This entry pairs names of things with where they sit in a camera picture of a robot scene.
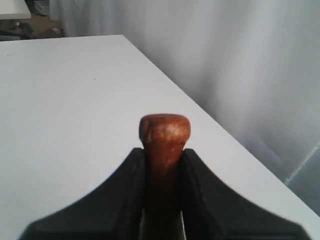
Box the white curtain backdrop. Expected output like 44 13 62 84
49 0 320 212

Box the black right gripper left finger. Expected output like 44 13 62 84
20 148 145 240

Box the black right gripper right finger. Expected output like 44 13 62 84
179 148 310 240

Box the brown wooden handle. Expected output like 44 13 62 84
139 113 191 240

